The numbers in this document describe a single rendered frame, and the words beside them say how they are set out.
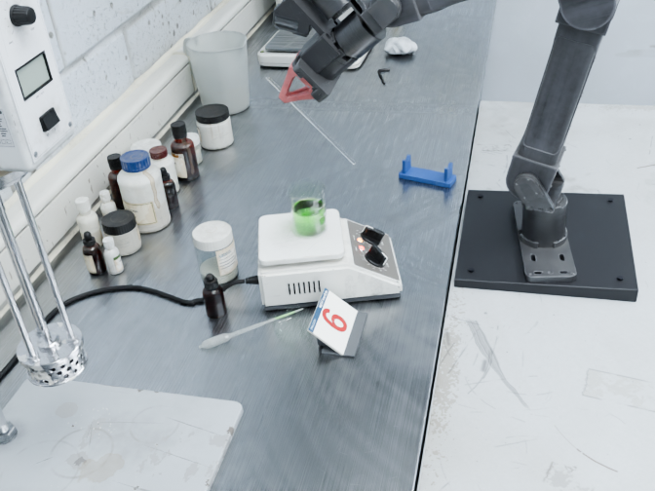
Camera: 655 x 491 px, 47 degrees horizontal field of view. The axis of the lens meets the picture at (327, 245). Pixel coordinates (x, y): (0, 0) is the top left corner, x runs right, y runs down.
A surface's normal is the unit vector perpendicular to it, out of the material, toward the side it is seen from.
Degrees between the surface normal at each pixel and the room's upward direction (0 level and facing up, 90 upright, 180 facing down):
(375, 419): 0
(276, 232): 0
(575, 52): 102
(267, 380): 0
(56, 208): 90
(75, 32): 90
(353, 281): 90
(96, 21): 90
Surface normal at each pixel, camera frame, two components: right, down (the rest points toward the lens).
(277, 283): 0.07, 0.56
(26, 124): 0.97, 0.07
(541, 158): -0.37, 0.57
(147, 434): -0.07, -0.82
